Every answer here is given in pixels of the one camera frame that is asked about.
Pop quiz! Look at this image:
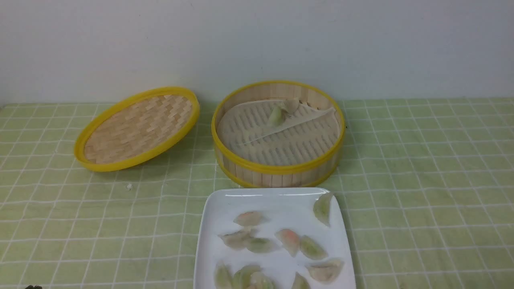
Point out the pale pink dumpling right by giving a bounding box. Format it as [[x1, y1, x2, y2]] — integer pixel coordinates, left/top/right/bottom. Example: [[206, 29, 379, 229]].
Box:
[[305, 258, 345, 284]]

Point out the green checkered tablecloth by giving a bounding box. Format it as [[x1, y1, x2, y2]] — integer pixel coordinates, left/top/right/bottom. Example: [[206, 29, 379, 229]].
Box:
[[0, 99, 514, 289]]

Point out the green dumpling at plate corner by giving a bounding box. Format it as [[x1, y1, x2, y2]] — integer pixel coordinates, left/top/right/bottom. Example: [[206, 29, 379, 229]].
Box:
[[313, 192, 333, 228]]

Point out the green dumpling centre left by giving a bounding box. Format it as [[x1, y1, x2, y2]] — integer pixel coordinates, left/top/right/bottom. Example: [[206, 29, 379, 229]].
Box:
[[245, 237, 277, 254]]

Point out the green dumpling bottom middle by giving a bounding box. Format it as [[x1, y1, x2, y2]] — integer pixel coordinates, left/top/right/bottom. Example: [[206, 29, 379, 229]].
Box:
[[232, 265, 262, 289]]

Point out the white steamer liner cloth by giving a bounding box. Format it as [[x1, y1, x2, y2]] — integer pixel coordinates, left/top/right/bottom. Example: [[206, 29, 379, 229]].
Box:
[[216, 100, 341, 166]]

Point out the green dumpling bottom right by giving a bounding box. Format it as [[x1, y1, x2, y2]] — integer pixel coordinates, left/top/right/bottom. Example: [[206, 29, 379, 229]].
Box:
[[291, 272, 311, 289]]

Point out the green dumpling bottom left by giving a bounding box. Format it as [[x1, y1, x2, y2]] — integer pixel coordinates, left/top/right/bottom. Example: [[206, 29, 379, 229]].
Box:
[[214, 262, 233, 289]]

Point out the pink dumpling upper left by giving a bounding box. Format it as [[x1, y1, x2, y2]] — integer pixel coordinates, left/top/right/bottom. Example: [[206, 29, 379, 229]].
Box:
[[233, 211, 264, 227]]

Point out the pink green dumpling bottom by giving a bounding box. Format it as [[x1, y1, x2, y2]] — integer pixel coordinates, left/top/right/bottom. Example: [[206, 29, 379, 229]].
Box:
[[247, 271, 277, 289]]

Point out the pale white steamed dumpling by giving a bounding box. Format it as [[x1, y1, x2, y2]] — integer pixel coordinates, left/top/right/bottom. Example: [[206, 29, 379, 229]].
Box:
[[279, 98, 300, 115]]

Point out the yellow bamboo steamer basket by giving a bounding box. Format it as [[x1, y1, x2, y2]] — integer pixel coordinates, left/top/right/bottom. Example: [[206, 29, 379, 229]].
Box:
[[211, 81, 345, 188]]

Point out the green dumpling centre right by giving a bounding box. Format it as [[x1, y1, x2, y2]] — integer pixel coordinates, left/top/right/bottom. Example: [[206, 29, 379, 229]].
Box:
[[299, 235, 328, 261]]

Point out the pale grey dumpling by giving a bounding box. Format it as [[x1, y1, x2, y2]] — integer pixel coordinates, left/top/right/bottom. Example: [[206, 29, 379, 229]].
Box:
[[218, 227, 256, 250]]

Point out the green steamed dumpling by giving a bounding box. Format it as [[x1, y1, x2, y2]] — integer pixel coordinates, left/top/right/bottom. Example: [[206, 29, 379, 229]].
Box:
[[267, 106, 288, 127]]

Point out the pink orange dumpling centre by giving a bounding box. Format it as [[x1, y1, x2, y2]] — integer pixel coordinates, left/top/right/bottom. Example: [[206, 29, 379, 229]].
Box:
[[275, 228, 300, 258]]

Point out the yellow bamboo steamer lid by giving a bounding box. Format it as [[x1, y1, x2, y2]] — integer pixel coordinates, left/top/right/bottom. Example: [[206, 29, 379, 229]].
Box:
[[74, 87, 200, 172]]

